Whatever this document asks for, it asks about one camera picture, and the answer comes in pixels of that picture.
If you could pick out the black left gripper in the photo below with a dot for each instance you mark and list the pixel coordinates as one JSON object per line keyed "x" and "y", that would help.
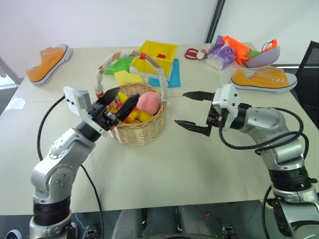
{"x": 103, "y": 115}

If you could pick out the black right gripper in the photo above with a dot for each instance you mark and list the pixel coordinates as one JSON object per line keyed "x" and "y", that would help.
{"x": 213, "y": 118}

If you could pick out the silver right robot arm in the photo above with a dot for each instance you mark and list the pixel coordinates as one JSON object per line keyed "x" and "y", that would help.
{"x": 279, "y": 129}

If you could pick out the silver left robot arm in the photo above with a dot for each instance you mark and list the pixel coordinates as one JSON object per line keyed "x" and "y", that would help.
{"x": 57, "y": 159}

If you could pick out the yellow toy banana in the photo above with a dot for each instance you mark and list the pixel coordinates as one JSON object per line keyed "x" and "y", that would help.
{"x": 122, "y": 97}

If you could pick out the yellow orange toy mango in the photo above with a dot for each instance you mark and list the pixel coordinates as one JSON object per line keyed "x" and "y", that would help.
{"x": 132, "y": 117}

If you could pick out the yellow sponge cloth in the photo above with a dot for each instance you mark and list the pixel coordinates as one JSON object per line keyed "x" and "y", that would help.
{"x": 128, "y": 77}

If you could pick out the pink toy peach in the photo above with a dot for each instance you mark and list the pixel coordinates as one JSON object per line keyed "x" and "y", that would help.
{"x": 148, "y": 103}

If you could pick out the yellow toy lemon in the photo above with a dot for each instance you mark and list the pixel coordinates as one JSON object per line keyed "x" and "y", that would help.
{"x": 146, "y": 116}

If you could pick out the green plastic sheet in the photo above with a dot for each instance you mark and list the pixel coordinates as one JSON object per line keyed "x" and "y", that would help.
{"x": 117, "y": 66}

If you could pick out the blue sheet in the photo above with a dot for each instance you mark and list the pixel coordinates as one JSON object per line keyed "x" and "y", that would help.
{"x": 175, "y": 76}

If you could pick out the white tube with red print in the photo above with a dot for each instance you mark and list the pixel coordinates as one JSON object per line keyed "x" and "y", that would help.
{"x": 202, "y": 53}

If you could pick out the small red toy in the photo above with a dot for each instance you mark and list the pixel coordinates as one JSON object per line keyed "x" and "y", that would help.
{"x": 161, "y": 55}

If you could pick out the purple refill pouch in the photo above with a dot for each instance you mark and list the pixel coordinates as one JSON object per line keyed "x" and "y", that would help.
{"x": 224, "y": 56}

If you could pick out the yellow plastic bin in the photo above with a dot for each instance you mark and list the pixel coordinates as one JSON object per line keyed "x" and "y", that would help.
{"x": 164, "y": 48}

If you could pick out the orange canvas sneaker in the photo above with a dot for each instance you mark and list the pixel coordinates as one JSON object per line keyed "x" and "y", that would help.
{"x": 261, "y": 81}
{"x": 47, "y": 67}

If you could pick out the orange cloth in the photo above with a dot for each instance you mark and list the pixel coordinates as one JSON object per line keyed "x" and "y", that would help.
{"x": 239, "y": 48}

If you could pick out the green toy fruit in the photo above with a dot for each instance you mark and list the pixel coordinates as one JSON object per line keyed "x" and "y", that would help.
{"x": 253, "y": 53}

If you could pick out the purple bowl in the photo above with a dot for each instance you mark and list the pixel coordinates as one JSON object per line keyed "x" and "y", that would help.
{"x": 266, "y": 58}

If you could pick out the dark grey rounded shape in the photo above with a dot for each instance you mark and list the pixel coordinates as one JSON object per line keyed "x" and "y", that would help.
{"x": 134, "y": 224}
{"x": 197, "y": 221}

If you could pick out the black mesh chair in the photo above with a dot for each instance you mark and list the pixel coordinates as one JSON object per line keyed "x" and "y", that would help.
{"x": 310, "y": 62}

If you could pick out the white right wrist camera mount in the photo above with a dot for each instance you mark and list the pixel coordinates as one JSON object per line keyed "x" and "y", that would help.
{"x": 225, "y": 99}

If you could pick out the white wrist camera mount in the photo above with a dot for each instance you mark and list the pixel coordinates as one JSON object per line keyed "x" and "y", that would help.
{"x": 225, "y": 99}
{"x": 78, "y": 99}

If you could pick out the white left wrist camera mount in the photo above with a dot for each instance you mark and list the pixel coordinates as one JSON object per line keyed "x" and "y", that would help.
{"x": 78, "y": 99}

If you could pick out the dark window frame post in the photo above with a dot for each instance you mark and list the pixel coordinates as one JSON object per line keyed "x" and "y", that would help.
{"x": 214, "y": 20}

